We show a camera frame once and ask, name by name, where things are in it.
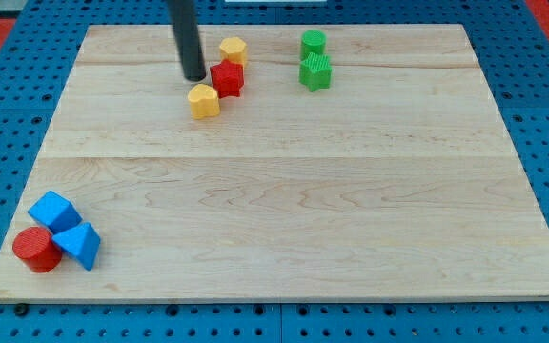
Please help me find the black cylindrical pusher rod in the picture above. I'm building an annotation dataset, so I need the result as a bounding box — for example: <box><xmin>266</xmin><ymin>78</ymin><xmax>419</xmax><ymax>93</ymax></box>
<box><xmin>166</xmin><ymin>0</ymin><xmax>206</xmax><ymax>81</ymax></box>

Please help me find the red star block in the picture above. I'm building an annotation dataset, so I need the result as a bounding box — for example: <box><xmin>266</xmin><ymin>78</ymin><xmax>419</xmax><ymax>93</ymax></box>
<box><xmin>210</xmin><ymin>59</ymin><xmax>244</xmax><ymax>98</ymax></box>

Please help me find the yellow heart block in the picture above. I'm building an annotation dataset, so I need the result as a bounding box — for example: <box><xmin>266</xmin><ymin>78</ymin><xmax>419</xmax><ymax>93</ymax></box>
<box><xmin>187</xmin><ymin>84</ymin><xmax>220</xmax><ymax>119</ymax></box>

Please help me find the green star block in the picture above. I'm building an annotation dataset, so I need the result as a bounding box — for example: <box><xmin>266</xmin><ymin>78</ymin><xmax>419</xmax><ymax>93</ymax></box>
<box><xmin>298</xmin><ymin>52</ymin><xmax>333</xmax><ymax>91</ymax></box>

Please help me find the yellow hexagon block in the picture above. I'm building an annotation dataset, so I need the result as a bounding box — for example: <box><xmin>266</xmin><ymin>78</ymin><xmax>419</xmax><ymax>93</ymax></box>
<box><xmin>219</xmin><ymin>36</ymin><xmax>248</xmax><ymax>68</ymax></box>

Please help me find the green cylinder block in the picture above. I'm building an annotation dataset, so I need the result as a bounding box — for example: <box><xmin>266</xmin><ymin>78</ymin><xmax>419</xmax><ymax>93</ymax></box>
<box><xmin>300</xmin><ymin>30</ymin><xmax>327</xmax><ymax>60</ymax></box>

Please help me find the light wooden board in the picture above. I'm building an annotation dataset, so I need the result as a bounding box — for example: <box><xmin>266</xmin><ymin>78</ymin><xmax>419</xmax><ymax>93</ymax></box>
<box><xmin>0</xmin><ymin>24</ymin><xmax>549</xmax><ymax>304</ymax></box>

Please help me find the blue cube block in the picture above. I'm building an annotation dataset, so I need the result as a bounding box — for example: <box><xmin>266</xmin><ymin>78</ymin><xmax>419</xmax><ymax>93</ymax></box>
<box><xmin>28</xmin><ymin>191</ymin><xmax>82</xmax><ymax>234</ymax></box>

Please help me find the blue triangular prism block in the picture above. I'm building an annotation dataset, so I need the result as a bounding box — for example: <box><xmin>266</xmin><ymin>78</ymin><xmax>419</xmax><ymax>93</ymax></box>
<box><xmin>52</xmin><ymin>222</ymin><xmax>101</xmax><ymax>271</ymax></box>

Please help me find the red cylinder block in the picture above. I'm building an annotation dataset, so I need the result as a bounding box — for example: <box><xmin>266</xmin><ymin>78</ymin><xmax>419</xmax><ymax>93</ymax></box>
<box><xmin>12</xmin><ymin>226</ymin><xmax>63</xmax><ymax>273</ymax></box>

